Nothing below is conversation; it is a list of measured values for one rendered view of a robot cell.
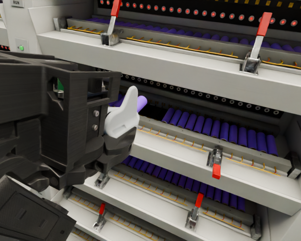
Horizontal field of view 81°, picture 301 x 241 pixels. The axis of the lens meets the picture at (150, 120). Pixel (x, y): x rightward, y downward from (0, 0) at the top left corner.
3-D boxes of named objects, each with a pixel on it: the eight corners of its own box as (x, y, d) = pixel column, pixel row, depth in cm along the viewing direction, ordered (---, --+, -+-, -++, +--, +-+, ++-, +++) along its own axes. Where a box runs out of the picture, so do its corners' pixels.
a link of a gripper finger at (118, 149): (147, 131, 19) (91, 168, 12) (145, 143, 20) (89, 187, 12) (113, 118, 21) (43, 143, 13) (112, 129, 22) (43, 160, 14)
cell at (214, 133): (219, 126, 45) (216, 143, 41) (212, 124, 46) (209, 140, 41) (221, 121, 44) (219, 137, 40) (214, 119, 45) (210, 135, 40)
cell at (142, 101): (144, 94, 29) (124, 111, 23) (148, 104, 29) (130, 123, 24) (135, 96, 30) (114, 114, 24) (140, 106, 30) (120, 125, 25)
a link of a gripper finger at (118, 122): (160, 86, 23) (120, 93, 15) (152, 127, 25) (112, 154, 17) (139, 80, 24) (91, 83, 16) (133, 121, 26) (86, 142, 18)
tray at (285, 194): (291, 216, 33) (326, 189, 27) (48, 124, 50) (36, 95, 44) (276, 145, 48) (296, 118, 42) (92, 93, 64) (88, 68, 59)
